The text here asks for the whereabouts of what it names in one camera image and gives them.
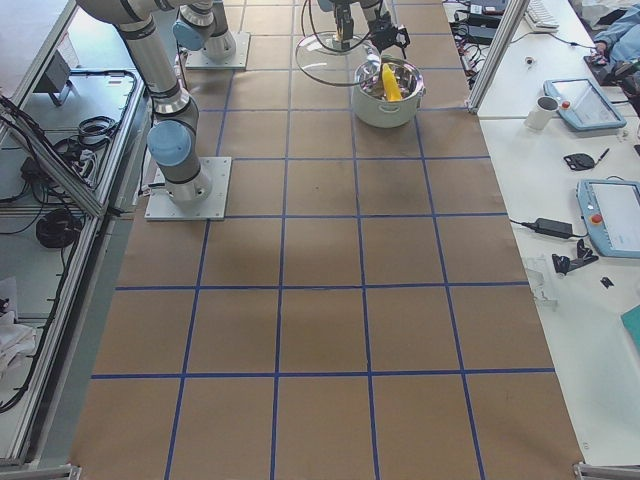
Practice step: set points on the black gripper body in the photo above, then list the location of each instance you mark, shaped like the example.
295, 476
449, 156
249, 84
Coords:
381, 36
343, 13

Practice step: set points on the glass pot lid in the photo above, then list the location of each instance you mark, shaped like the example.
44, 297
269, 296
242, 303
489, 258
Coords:
326, 60

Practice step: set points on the yellow corn cob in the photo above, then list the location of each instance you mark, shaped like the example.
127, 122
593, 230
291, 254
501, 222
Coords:
391, 88

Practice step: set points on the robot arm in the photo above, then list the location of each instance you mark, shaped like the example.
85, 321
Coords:
203, 26
172, 139

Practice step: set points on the pale green cooking pot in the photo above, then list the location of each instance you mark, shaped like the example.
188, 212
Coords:
369, 100

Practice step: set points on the white keyboard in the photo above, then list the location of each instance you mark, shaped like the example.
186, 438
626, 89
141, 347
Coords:
539, 19

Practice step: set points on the white paper cup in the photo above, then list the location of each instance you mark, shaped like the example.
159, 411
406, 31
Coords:
542, 112

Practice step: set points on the upper teach pendant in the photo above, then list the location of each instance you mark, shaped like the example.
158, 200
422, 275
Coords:
583, 105

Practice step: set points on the teach pendant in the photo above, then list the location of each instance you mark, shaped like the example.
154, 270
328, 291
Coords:
583, 105
610, 210

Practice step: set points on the person in blue jacket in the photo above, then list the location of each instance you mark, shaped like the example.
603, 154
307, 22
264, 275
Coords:
619, 46

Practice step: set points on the black pen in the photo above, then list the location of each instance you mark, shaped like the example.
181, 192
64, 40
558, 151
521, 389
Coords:
602, 156

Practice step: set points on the black power adapter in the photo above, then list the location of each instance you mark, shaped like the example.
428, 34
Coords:
553, 228

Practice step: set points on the lower teach pendant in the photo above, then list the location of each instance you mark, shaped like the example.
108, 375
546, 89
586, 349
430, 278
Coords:
610, 210

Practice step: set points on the aluminium frame post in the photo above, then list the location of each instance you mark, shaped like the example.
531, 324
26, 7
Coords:
512, 17

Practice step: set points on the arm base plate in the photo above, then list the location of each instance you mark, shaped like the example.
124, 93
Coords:
240, 52
210, 195

